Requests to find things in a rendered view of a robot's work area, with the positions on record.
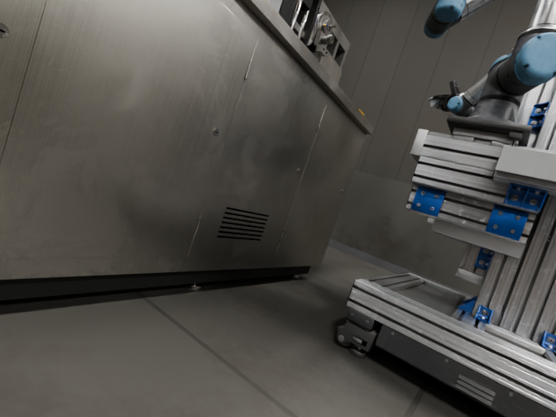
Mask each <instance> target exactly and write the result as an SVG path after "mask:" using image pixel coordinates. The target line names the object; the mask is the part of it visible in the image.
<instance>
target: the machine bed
mask: <svg viewBox="0 0 556 417"><path fill-rule="evenodd" d="M241 1H242V2H243V3H244V4H245V5H246V6H247V7H248V8H249V9H250V10H251V12H252V13H253V14H254V15H255V16H256V17H257V18H258V19H259V20H260V21H261V22H262V23H263V25H264V26H265V27H266V28H267V29H268V30H269V31H270V32H271V33H272V34H273V35H274V36H275V37H276V39H277V40H278V41H279V42H280V43H281V44H282V45H283V46H284V47H285V48H286V49H287V50H288V51H289V52H290V53H291V54H292V55H293V56H294V57H295V58H296V59H297V60H298V61H299V62H300V64H301V65H302V66H303V67H304V68H305V69H306V70H307V71H308V72H309V73H310V74H311V75H312V76H313V78H314V79H315V80H316V81H317V82H318V83H319V84H320V85H321V86H322V87H323V88H324V89H325V91H326V92H327V93H328V94H329V95H330V96H331V97H332V98H333V99H334V100H335V101H336V102H337V104H338V105H339V106H340V107H341V108H342V109H343V110H344V111H345V112H346V113H347V114H348V115H349V117H350V118H351V119H352V120H353V121H354V122H355V123H356V124H357V125H358V126H359V127H360V128H361V129H362V130H363V131H364V132H365V133H366V134H369V135H371V134H372V132H373V129H374V127H373V126H372V125H371V124H370V123H369V122H368V121H367V119H366V118H365V117H364V116H363V114H362V113H361V112H360V111H359V109H358V108H357V107H356V106H355V104H354V103H353V102H352V101H351V99H350V98H349V97H348V96H347V95H346V94H345V93H344V92H343V90H342V89H341V88H340V87H339V86H338V84H337V83H336V82H335V81H334V79H333V78H332V77H331V76H330V74H329V73H328V72H327V71H326V69H325V68H324V67H323V66H322V65H321V64H320V63H319V62H318V60H317V59H316V58H315V57H314V55H313V54H312V53H311V52H310V51H309V49H308V48H307V47H306V46H305V44H304V43H303V42H302V41H301V39H300V38H299V37H298V36H297V35H296V34H295V33H294V32H293V30H292V29H291V28H290V27H289V25H288V24H287V23H286V22H285V20H284V19H283V18H282V17H281V16H280V14H279V13H278V12H277V11H276V10H275V8H273V6H272V5H271V4H270V3H269V2H268V0H241Z"/></svg>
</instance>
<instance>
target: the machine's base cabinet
mask: <svg viewBox="0 0 556 417"><path fill-rule="evenodd" d="M365 137H366V133H365V132H364V131H363V130H362V129H361V128H360V127H359V126H358V125H357V124H356V123H355V122H354V121H353V120H352V119H351V118H350V117H349V115H348V114H347V113H346V112H345V111H344V110H343V109H342V108H341V107H340V106H339V105H338V104H337V102H336V101H335V100H334V99H333V98H332V97H331V96H330V95H329V94H328V93H327V92H326V91H325V89H324V88H323V87H322V86H321V85H320V84H319V83H318V82H317V81H316V80H315V79H314V78H313V76H312V75H311V74H310V73H309V72H308V71H307V70H306V69H305V68H304V67H303V66H302V65H301V64H300V62H299V61H298V60H297V59H296V58H295V57H294V56H293V55H292V54H291V53H290V52H289V51H288V50H287V49H286V48H285V47H284V46H283V45H282V44H281V43H280V42H279V41H278V40H277V39H276V37H275V36H274V35H273V34H272V33H271V32H270V31H269V30H268V29H267V28H266V27H265V26H264V25H263V23H262V22H261V21H260V20H259V19H258V18H257V17H256V16H255V15H254V14H253V13H252V12H251V10H250V9H249V8H248V7H247V6H246V5H245V4H244V3H243V2H242V1H241V0H0V300H16V299H26V298H36V297H46V296H55V295H73V294H83V293H92V292H102V291H111V290H130V289H139V288H149V287H158V286H168V285H186V286H187V287H188V288H190V289H192V290H201V289H202V286H203V285H202V284H201V283H205V282H215V281H225V280H243V279H252V278H262V277H272V276H291V277H293V278H295V279H299V278H300V276H299V274H308V273H309V268H310V266H321V263H322V260H323V258H324V254H325V252H326V249H327V246H328V242H329V240H330V238H331V235H332V232H333V228H334V225H335V223H336V220H337V218H338V214H339V211H340V208H341V206H342V203H343V200H344V197H345V194H346V192H347V189H348V185H349V182H350V180H351V178H352V173H353V171H354V168H355V165H356V163H357V159H358V157H359V154H360V151H361V149H362V144H363V142H364V140H365Z"/></svg>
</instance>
